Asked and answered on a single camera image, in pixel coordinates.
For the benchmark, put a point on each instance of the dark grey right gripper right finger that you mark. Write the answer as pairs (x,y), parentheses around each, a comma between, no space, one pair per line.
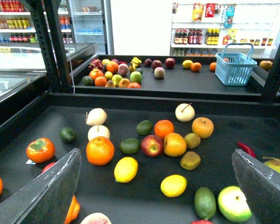
(260,185)

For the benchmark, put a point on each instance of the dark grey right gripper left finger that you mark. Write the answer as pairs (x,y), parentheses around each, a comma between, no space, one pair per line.
(45,200)

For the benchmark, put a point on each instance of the yellow lemon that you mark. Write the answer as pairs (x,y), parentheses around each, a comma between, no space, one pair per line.
(125,170)
(173,185)
(187,64)

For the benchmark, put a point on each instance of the far orange beside lemon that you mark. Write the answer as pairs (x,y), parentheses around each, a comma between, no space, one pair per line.
(195,67)

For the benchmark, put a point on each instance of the yellow green pear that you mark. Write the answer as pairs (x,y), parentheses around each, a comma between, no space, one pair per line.
(273,163)

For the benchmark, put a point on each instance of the green white apple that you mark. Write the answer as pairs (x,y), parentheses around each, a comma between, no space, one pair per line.
(232,204)

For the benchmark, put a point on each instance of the red chili pepper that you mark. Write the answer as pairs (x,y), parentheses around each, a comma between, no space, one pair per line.
(247,149)

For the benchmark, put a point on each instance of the orange persimmon green calyx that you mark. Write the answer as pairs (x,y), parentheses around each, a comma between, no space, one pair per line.
(40,150)

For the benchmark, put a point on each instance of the green avocado front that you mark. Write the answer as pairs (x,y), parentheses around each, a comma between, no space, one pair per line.
(205,203)

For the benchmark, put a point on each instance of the dark green avocado left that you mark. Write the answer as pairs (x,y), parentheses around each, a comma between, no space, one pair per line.
(68,135)

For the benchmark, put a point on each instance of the large orange front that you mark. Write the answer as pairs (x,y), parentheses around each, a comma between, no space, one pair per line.
(100,151)

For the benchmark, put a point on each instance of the large orange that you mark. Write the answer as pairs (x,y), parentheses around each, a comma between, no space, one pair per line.
(100,151)
(112,67)

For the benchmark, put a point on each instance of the brown kiwi lower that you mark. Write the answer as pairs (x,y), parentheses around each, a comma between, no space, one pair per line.
(190,160)

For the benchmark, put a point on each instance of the brown kiwi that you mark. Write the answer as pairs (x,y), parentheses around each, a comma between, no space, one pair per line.
(190,160)
(192,140)

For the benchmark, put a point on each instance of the white pear lower left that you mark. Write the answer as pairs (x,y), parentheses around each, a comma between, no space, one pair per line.
(98,131)

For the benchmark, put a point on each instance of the golden pear apple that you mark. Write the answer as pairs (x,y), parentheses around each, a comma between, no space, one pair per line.
(203,127)

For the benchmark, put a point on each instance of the brown kiwi upper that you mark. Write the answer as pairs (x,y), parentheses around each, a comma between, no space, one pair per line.
(192,140)

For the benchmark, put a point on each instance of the green lime lower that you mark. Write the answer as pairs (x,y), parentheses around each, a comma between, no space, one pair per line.
(129,146)

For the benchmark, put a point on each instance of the green lime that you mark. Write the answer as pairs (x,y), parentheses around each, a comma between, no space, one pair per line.
(144,128)
(129,146)

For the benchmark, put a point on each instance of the orange yellow apple centre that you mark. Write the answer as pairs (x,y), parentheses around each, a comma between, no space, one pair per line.
(174,145)

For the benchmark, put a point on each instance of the black front fruit tray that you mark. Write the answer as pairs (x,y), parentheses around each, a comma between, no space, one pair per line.
(140,201)

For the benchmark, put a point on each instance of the white pear with stem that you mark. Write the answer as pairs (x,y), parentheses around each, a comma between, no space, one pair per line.
(184,112)

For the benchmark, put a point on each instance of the green lime upper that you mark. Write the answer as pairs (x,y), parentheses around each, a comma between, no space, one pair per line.
(144,128)

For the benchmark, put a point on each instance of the small orange tangerine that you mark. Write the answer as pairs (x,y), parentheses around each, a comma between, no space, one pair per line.
(163,127)

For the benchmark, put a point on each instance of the light blue shopping basket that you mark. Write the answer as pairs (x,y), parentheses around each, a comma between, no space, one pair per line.
(234,68)

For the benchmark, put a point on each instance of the glass top freezer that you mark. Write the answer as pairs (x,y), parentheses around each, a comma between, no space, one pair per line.
(23,63)

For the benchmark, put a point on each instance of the far orange near basket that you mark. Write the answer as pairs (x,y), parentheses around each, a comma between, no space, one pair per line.
(212,66)

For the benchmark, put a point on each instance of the pink dragon fruit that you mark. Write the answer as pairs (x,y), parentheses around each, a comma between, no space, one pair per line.
(96,64)

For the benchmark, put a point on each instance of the far large orange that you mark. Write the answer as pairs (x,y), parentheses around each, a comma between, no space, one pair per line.
(112,67)

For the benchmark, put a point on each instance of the far green apple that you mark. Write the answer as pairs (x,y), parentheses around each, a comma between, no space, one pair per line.
(136,76)

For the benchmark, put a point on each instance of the far peach alone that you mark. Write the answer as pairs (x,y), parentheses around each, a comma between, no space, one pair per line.
(159,72)

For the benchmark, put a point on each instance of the far dark red apple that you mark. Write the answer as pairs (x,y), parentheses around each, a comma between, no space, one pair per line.
(170,63)

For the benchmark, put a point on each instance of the white retail wall shelf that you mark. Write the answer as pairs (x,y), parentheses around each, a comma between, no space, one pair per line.
(205,27)

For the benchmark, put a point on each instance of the black perforated shelf post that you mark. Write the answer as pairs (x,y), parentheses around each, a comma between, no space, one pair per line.
(44,14)

